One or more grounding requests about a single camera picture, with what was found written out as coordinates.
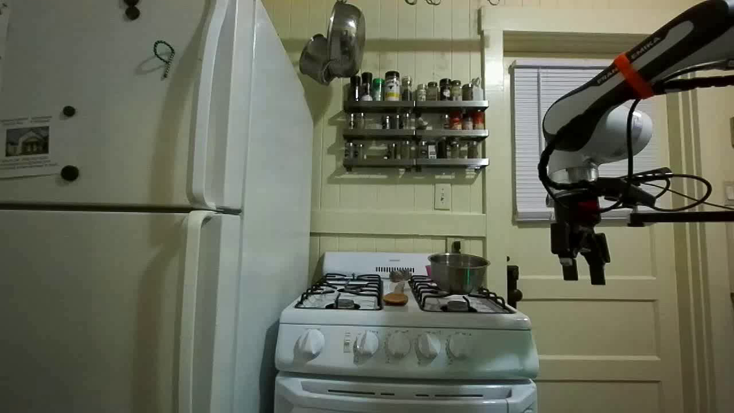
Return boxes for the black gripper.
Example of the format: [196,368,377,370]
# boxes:
[549,185,609,285]

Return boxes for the stove knob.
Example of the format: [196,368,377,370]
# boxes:
[414,334,441,360]
[293,331,325,360]
[353,333,380,360]
[385,333,412,357]
[446,333,471,360]

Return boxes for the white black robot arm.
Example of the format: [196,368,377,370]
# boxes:
[536,0,734,285]

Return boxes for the white gas stove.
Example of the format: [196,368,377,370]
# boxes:
[272,253,538,413]

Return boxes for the white panel door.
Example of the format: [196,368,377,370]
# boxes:
[482,0,691,413]

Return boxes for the steel pot with lid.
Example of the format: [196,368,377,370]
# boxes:
[429,240,488,293]

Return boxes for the white window blind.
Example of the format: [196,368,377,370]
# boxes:
[510,65,599,223]

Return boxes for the orange spoon rest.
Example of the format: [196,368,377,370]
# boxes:
[383,291,407,306]

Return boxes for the hanging metal colander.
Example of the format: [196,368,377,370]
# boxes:
[298,0,364,85]

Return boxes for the white refrigerator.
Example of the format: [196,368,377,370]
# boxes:
[0,0,312,413]

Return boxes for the paper note on fridge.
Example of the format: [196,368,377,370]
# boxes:
[0,115,56,178]

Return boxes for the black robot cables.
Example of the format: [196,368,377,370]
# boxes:
[536,65,734,220]

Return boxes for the wall light switch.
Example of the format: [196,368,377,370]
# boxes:
[434,184,451,210]

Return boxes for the wall spice rack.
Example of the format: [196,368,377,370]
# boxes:
[342,70,488,169]

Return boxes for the white oven door handle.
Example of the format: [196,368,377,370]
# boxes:
[274,377,536,409]

